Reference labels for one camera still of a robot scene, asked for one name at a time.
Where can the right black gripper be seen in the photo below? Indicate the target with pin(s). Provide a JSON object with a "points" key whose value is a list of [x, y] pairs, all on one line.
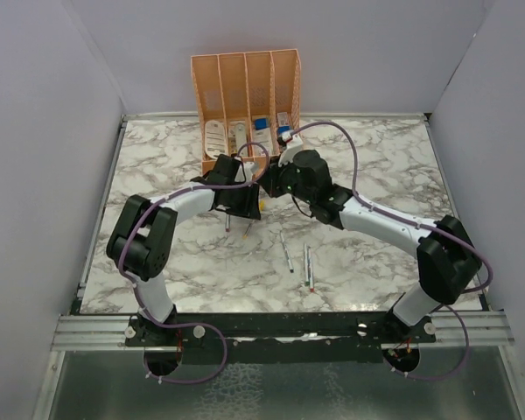
{"points": [[269, 179]]}

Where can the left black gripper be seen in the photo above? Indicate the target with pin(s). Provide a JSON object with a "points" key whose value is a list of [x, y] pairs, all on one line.
{"points": [[249, 207]]}

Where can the yellow pen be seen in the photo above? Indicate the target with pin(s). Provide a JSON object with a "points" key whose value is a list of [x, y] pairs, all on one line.
{"points": [[246, 232]]}

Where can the blue pen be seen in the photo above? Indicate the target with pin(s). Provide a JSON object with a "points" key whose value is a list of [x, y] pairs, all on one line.
{"points": [[286, 252]]}

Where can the green pen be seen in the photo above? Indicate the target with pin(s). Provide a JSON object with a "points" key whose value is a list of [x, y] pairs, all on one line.
{"points": [[306, 269]]}

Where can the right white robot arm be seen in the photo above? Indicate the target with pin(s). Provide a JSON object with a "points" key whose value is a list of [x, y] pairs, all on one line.
{"points": [[445, 256]]}

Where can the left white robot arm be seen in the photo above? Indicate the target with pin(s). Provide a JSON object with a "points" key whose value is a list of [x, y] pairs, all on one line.
{"points": [[141, 241]]}

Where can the red tipped pen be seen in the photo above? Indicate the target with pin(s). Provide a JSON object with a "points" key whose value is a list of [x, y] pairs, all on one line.
{"points": [[310, 274]]}

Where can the white red box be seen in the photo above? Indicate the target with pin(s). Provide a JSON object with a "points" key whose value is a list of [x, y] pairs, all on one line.
{"points": [[284, 128]]}

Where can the white blue box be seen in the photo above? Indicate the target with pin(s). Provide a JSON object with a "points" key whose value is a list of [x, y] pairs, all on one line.
{"points": [[261, 133]]}

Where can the white oval package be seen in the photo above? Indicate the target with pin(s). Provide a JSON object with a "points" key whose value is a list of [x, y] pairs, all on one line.
{"points": [[215, 142]]}

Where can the orange desk organizer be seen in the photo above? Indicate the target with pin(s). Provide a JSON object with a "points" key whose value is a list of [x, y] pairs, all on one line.
{"points": [[234, 87]]}

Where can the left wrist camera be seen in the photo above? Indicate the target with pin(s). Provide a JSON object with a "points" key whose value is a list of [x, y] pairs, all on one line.
{"points": [[249, 169]]}

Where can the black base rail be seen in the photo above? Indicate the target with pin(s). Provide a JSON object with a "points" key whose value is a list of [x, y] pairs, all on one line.
{"points": [[249, 338]]}

